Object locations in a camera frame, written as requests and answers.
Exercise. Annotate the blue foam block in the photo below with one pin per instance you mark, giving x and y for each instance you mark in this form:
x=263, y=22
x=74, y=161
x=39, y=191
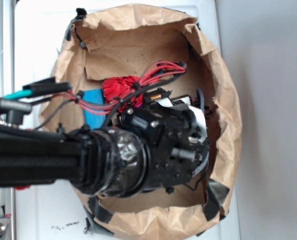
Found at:
x=93, y=118

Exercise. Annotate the red crumpled paper flower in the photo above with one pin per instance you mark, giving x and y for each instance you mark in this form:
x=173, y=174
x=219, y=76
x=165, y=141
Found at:
x=121, y=87

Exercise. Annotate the aluminium frame rail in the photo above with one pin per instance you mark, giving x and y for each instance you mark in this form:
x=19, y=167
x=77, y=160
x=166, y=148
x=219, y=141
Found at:
x=7, y=38

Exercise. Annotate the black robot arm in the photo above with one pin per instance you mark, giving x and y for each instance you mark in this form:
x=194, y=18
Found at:
x=63, y=160

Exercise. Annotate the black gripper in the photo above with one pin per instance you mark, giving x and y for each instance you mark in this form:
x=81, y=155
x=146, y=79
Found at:
x=176, y=141

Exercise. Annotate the brown paper bag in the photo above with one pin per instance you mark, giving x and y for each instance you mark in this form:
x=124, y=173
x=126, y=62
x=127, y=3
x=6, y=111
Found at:
x=166, y=49

